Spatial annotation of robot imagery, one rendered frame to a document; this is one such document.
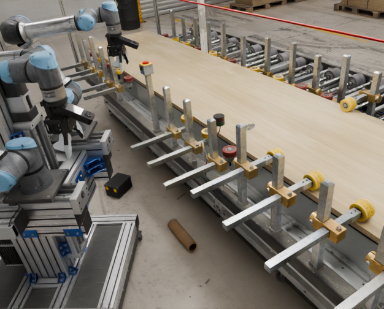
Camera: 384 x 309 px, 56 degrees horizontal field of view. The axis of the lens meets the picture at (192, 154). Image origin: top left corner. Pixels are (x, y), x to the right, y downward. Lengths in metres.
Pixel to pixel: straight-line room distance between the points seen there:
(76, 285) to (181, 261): 0.71
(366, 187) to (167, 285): 1.39
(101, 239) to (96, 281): 0.35
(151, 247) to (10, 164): 1.45
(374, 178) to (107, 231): 1.73
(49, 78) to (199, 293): 1.67
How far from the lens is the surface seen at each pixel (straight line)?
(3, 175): 1.53
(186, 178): 1.87
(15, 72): 1.28
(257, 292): 2.43
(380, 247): 1.33
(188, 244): 2.60
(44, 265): 2.40
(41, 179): 1.70
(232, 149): 1.97
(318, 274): 1.64
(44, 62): 1.22
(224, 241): 2.69
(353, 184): 1.79
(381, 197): 1.75
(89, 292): 2.33
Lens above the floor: 1.96
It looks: 33 degrees down
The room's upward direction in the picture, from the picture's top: 6 degrees counter-clockwise
